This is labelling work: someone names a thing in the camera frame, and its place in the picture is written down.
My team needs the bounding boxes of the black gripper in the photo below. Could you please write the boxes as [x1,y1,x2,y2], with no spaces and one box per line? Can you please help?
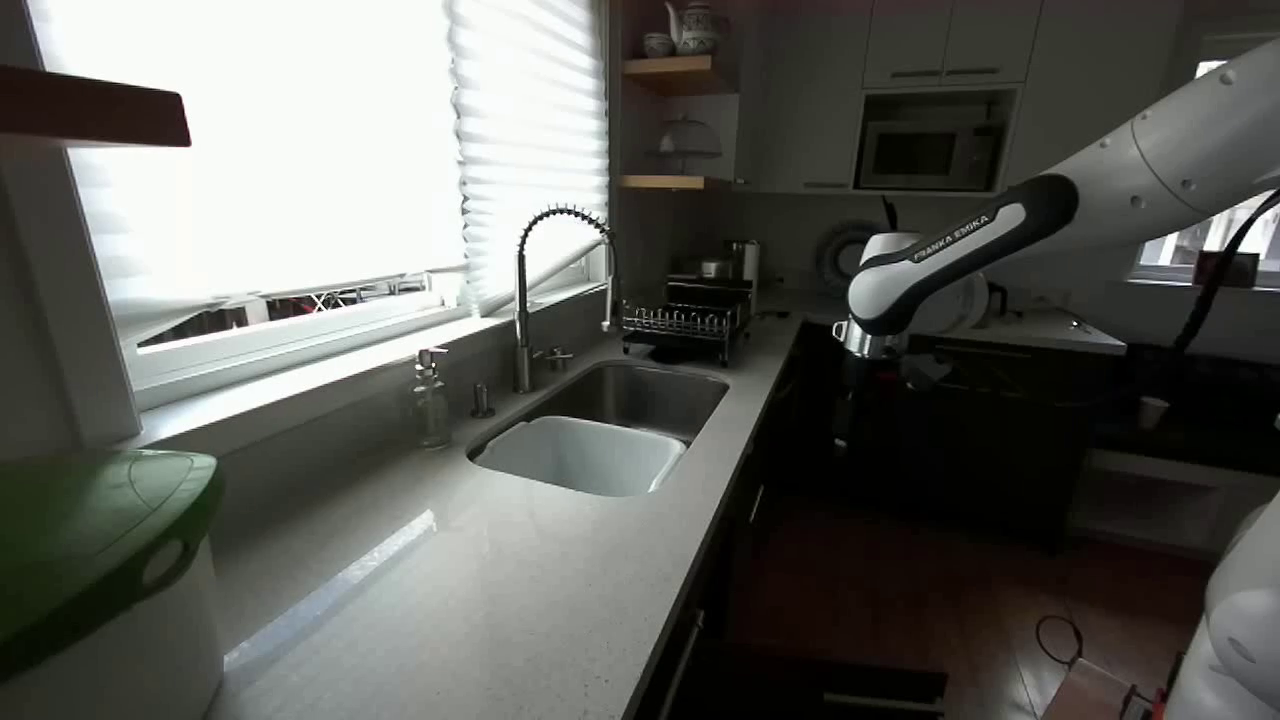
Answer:
[834,321,899,451]

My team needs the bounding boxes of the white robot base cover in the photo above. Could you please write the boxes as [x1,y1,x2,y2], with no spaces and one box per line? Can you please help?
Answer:
[1168,495,1280,720]

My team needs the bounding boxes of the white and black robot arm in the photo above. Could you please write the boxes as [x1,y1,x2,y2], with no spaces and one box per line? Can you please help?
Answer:
[838,41,1280,391]

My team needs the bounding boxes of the stainless steel sink basin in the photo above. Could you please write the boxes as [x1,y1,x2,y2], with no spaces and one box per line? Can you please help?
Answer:
[470,359,727,463]

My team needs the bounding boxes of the white tub in sink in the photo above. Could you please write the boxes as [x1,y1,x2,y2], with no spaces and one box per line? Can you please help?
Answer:
[475,417,683,495]

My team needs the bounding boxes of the dark lower cabinet drawer fronts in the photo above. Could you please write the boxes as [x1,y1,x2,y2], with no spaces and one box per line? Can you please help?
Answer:
[624,458,947,720]

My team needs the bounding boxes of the dark kitchen island counter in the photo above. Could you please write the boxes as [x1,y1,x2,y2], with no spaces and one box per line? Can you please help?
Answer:
[859,335,1280,551]

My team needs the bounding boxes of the black dish drying rack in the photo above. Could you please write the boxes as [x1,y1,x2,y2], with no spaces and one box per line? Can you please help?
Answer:
[619,281,754,365]

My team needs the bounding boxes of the built-in microwave oven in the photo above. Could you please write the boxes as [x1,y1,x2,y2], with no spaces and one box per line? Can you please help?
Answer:
[857,90,1014,190]

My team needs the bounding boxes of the chrome spring kitchen faucet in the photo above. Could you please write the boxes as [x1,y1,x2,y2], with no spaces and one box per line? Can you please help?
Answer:
[512,204,618,391]

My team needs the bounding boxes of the clear glass soap dispenser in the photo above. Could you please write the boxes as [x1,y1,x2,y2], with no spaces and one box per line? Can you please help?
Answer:
[412,347,449,447]

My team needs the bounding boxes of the white pleated window blind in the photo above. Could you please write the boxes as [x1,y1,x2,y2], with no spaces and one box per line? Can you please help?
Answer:
[444,0,610,313]

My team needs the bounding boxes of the white bin with green lid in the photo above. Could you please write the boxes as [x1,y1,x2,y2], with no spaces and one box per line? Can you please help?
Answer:
[0,447,223,720]

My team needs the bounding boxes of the brown shelf edge top left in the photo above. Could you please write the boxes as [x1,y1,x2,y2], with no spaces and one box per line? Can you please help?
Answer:
[0,69,194,147]

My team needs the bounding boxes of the wooden wall shelf lower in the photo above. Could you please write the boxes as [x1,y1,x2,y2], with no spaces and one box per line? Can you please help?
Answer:
[619,173,736,190]

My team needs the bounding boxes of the wooden wall shelf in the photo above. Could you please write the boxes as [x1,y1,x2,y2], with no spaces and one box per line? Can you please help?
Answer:
[624,54,733,96]
[619,173,736,190]

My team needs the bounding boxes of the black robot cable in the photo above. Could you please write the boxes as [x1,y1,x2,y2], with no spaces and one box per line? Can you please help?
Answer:
[1168,183,1280,359]

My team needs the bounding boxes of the black cable loop on floor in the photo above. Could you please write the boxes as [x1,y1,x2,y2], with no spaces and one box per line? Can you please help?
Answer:
[1031,613,1161,720]

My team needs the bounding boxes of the white upper wall cabinets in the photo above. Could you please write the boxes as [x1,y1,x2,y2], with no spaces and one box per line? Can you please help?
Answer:
[740,0,1186,190]

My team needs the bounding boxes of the wooden wall shelf upper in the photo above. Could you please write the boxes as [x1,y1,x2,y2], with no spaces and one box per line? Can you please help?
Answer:
[624,54,733,96]

